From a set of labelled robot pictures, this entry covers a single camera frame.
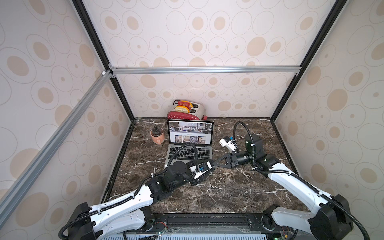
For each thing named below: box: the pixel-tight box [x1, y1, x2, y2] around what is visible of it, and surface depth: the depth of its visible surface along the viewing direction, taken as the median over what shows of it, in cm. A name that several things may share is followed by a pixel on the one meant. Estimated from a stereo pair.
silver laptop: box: [165, 119, 214, 167], surface depth 99 cm
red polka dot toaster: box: [167, 99, 208, 120], surface depth 101 cm
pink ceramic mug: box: [150, 128, 165, 145], surface depth 100 cm
